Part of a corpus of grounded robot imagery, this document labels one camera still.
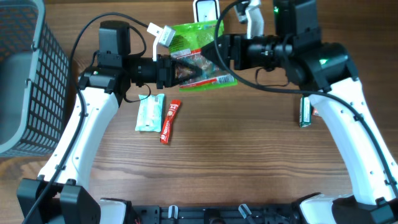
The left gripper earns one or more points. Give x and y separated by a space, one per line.
168 78

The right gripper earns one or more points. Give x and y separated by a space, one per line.
230 41

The green candy bag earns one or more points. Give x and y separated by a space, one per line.
186 46

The red snack bar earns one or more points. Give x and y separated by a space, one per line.
170 116

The light blue white packet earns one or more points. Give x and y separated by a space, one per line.
149 116

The green white boxed item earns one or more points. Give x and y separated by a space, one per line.
305 112

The small orange white packet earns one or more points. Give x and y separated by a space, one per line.
315 112

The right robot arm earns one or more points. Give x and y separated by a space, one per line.
328 77

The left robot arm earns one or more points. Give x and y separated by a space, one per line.
59 194

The white barcode scanner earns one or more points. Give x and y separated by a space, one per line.
206 10

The grey plastic shopping basket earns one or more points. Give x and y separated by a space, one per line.
34 81

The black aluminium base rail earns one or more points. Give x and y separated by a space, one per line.
266 214

